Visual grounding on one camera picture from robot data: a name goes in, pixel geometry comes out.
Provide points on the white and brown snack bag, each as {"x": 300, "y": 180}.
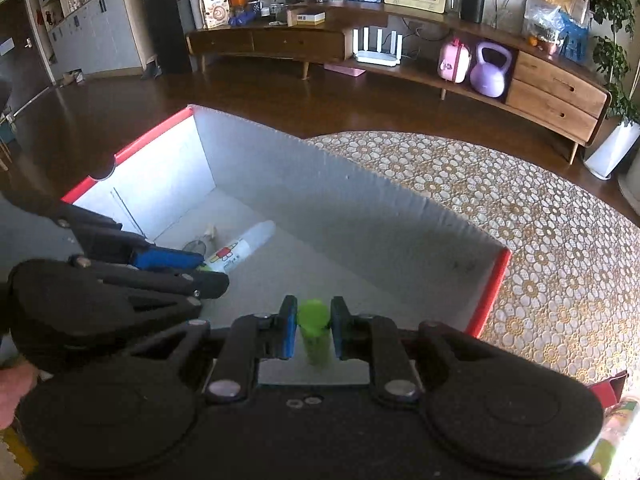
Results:
{"x": 215, "y": 7}

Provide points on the white printed tube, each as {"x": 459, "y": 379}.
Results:
{"x": 245, "y": 250}

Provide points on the leafy tree in white pot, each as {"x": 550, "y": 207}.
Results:
{"x": 612, "y": 150}

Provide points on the tall black appliance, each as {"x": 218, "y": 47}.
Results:
{"x": 170, "y": 20}

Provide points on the red and white cardboard box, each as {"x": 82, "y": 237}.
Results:
{"x": 350, "y": 220}

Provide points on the white router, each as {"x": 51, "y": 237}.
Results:
{"x": 377, "y": 57}

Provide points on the white round pot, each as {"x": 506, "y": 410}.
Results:
{"x": 631, "y": 182}

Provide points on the small round mesh object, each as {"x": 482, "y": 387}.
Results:
{"x": 195, "y": 247}

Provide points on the flat yellow white box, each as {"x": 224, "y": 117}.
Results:
{"x": 310, "y": 18}

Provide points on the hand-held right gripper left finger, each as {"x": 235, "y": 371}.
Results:
{"x": 287, "y": 327}

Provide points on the pink carry case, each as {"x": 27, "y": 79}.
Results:
{"x": 454, "y": 62}

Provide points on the purple kettlebell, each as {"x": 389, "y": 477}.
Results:
{"x": 487, "y": 80}

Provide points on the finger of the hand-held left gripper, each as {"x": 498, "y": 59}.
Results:
{"x": 165, "y": 259}
{"x": 210, "y": 286}

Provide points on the small beige object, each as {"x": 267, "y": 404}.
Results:
{"x": 210, "y": 233}

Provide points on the blue toy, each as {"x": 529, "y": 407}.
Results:
{"x": 242, "y": 19}

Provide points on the dark shoes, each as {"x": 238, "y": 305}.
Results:
{"x": 151, "y": 72}

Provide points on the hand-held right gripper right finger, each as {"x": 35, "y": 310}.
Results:
{"x": 340, "y": 330}

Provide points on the black speaker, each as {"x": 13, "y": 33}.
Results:
{"x": 472, "y": 5}

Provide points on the flat pink box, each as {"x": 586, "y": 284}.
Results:
{"x": 345, "y": 70}

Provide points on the blue plastic bag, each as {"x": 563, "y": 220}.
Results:
{"x": 575, "y": 40}

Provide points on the colourful printed bag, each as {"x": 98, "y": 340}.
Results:
{"x": 617, "y": 430}

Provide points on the dark wooden door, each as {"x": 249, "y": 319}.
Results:
{"x": 25, "y": 60}

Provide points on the clear plastic bag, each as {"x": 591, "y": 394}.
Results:
{"x": 542, "y": 22}

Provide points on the wooden TV cabinet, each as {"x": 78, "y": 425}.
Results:
{"x": 550, "y": 80}

